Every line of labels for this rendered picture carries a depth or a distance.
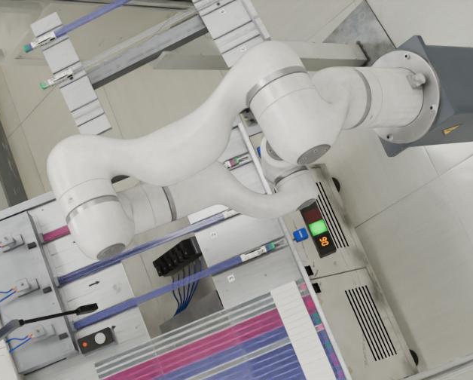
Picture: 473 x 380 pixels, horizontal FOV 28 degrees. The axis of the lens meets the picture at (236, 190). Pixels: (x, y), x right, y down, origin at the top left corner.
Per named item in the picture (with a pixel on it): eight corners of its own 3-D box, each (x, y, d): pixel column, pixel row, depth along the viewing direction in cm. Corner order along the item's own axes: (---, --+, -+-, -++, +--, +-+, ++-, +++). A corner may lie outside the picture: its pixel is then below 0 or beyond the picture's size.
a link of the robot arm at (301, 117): (351, 53, 179) (266, 50, 162) (398, 133, 173) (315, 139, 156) (312, 91, 187) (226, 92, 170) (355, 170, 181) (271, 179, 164)
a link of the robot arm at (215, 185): (189, 245, 178) (328, 191, 187) (156, 172, 182) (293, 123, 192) (183, 259, 186) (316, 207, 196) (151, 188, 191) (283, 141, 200)
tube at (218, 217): (254, 200, 220) (254, 199, 219) (256, 206, 220) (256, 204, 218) (50, 282, 217) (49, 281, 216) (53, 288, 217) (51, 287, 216)
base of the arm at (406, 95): (416, 32, 190) (360, 28, 177) (456, 114, 185) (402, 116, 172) (351, 81, 203) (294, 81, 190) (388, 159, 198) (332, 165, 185)
